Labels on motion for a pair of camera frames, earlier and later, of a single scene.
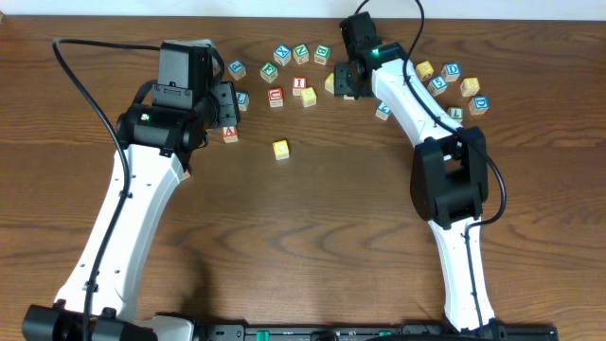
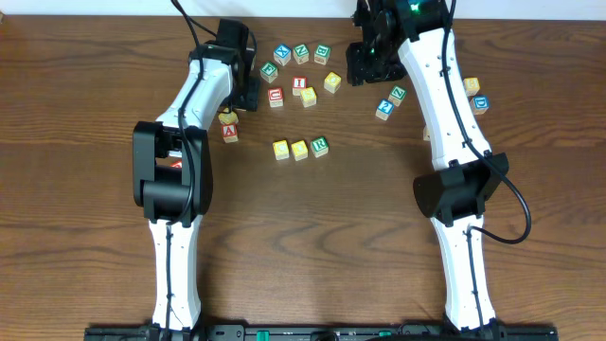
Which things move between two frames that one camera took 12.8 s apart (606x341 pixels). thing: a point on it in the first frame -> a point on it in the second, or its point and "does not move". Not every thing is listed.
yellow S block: (309, 97) does not move
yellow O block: (329, 83) does not move
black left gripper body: (227, 104) -> (251, 95)
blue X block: (282, 54) does not move
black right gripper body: (343, 79) -> (358, 69)
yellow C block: (281, 150) does not move
